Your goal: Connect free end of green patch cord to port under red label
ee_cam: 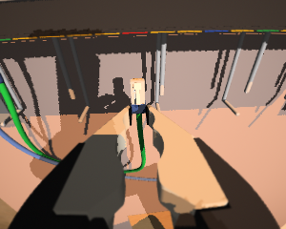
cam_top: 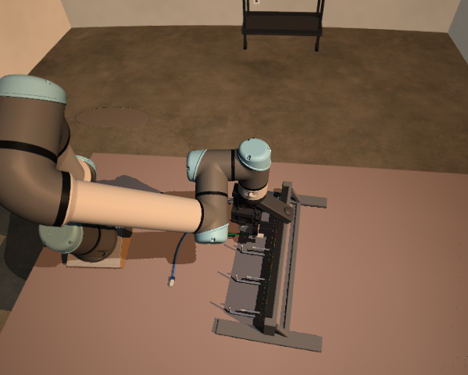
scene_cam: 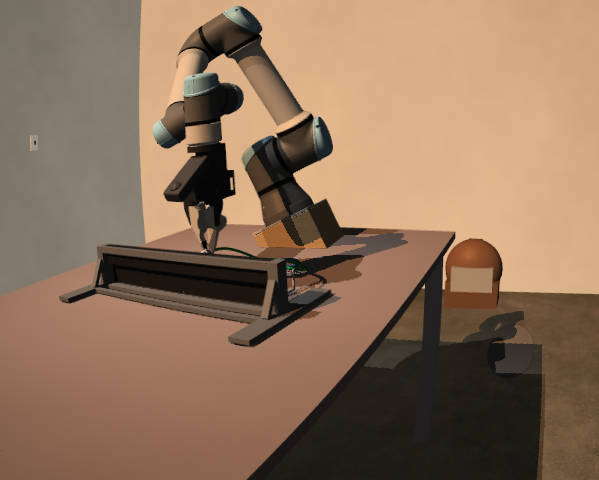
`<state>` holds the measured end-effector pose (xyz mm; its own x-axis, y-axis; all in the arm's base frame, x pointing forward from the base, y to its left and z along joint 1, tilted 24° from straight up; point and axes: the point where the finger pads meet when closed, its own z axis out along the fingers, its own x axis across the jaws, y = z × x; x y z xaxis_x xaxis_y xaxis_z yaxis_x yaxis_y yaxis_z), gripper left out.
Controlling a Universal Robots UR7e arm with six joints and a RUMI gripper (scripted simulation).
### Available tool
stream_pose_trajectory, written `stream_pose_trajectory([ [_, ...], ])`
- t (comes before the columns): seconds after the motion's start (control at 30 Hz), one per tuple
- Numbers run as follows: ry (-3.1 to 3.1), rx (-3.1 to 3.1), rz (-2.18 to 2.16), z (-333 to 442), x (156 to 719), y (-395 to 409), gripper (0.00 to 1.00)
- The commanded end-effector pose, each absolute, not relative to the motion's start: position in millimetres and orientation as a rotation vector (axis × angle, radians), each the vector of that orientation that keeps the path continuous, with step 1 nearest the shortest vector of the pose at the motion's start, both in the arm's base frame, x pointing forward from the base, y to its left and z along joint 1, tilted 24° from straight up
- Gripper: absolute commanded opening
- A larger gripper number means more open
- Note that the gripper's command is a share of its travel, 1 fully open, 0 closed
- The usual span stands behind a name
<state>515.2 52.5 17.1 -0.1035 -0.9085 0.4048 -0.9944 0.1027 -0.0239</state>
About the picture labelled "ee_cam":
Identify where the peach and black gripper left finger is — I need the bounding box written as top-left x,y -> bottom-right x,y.
8,106 -> 133,229

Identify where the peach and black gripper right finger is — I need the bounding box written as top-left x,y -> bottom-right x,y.
146,105 -> 280,229

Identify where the dark grey port rack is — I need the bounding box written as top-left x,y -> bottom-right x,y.
0,0 -> 286,123

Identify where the green cable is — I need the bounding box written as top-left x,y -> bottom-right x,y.
0,73 -> 146,173

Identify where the blue network cable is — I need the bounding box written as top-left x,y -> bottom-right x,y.
0,128 -> 156,181

